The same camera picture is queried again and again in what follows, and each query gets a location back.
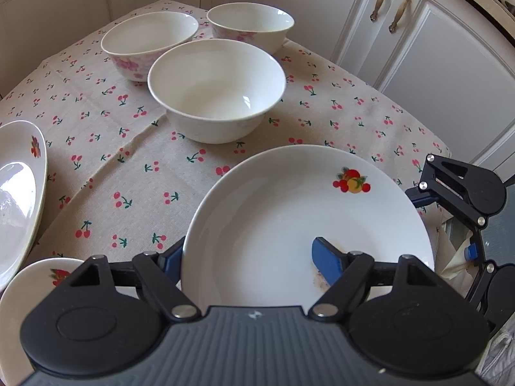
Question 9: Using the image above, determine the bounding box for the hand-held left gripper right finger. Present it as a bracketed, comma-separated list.
[308, 236, 440, 322]

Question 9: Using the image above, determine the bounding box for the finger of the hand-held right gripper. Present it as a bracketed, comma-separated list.
[406, 154, 487, 227]
[464, 244, 498, 315]

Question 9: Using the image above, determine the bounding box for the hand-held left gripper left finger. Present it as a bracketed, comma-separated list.
[70, 236, 202, 322]

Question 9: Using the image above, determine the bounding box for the white plate with fruit print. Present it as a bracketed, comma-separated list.
[181, 145, 436, 308]

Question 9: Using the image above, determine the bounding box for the plain white bowl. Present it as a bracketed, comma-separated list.
[147, 39, 287, 144]

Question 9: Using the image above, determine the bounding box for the white plastic bag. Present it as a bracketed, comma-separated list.
[434, 215, 483, 290]

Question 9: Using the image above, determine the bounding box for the grey cloth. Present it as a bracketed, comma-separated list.
[477, 322, 515, 386]

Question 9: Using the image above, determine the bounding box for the cherry print tablecloth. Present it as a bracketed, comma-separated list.
[0, 0, 453, 318]

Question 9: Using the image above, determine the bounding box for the small white fruit print plate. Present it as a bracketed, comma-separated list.
[0, 257, 87, 382]

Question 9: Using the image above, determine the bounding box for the white bowl with pink flowers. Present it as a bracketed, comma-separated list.
[100, 11, 200, 83]
[206, 3, 295, 55]

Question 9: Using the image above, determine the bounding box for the brass cabinet handle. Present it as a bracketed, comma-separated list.
[370, 0, 393, 22]
[388, 0, 415, 33]

